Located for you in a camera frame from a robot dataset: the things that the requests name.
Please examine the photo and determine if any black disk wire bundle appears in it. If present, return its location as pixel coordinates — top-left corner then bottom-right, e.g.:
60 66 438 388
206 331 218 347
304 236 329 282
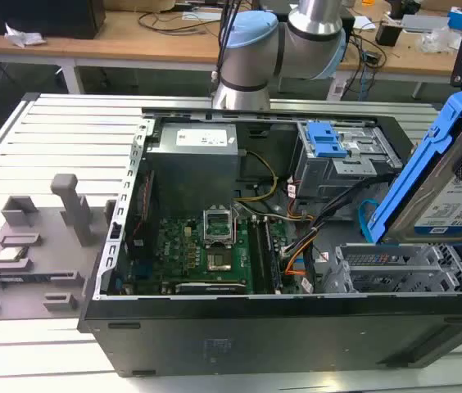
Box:
280 171 403 294

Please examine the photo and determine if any metal drive cage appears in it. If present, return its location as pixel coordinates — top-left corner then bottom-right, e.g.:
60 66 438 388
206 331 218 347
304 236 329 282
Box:
291 120 404 201

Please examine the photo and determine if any orange data wire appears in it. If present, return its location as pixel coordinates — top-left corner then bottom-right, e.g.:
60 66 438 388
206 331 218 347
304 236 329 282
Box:
283 241 316 276

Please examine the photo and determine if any grey power supply unit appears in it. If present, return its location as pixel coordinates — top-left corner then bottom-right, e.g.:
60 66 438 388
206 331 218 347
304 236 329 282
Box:
145 122 240 206

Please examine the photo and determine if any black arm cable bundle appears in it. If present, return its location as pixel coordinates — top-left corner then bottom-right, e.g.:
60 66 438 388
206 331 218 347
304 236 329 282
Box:
210 0 243 96

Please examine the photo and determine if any silver CPU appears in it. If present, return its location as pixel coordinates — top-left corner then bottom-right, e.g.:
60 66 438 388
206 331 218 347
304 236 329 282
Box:
0 246 28 264

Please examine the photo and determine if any green motherboard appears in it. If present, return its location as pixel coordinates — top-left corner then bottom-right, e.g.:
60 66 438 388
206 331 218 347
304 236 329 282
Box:
110 204 297 296

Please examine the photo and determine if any clear plastic bag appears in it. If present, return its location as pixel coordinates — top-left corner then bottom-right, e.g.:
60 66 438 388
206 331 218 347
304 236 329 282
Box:
419 26 462 54

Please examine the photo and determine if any black graphics card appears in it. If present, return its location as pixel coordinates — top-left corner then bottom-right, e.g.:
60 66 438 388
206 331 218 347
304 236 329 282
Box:
174 280 248 295

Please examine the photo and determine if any wooden desk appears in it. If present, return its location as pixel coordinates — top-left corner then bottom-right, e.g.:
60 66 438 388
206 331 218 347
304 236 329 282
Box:
0 7 462 99

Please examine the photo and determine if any black open PC case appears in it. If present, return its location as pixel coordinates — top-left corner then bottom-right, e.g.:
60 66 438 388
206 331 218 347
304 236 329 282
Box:
75 106 462 378

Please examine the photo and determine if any RAM stick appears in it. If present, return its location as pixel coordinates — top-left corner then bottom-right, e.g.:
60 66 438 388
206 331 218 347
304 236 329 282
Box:
0 275 54 284

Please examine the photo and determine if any RAM slot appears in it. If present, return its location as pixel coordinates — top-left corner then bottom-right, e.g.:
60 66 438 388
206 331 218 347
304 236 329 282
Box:
249 216 283 294

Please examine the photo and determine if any hard disk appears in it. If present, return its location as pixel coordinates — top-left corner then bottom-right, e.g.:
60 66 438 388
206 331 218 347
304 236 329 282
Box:
366 82 462 248

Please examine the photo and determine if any CPU socket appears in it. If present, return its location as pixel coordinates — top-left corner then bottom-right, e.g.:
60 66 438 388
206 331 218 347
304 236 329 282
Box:
205 248 234 274

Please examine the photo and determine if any blue drive cage latch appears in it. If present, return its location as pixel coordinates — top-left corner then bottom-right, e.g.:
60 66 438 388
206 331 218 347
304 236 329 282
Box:
306 121 349 159

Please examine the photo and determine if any silver socket cover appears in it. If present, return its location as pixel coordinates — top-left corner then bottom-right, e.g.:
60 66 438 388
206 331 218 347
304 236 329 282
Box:
201 202 237 249

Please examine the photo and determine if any black box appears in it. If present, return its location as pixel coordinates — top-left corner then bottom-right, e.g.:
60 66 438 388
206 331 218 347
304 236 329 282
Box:
0 0 107 40

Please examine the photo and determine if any metal disk bay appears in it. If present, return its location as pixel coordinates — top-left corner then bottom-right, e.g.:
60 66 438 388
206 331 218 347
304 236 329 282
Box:
321 242 462 296

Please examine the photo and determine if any black power adapter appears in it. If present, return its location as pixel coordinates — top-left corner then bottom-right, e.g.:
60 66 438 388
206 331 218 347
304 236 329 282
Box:
374 23 402 46

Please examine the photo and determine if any crumpled white paper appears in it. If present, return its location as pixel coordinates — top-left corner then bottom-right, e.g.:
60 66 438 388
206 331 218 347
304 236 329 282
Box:
3 22 48 47

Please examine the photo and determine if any yellow black power wire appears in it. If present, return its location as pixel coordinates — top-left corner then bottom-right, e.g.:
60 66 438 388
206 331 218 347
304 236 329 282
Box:
233 150 279 203

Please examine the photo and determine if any grey parts rack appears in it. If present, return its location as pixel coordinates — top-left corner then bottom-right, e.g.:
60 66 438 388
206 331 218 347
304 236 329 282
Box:
0 174 118 321

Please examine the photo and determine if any blue wire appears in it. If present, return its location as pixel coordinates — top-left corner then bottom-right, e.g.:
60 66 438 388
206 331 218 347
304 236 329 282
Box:
356 198 379 242

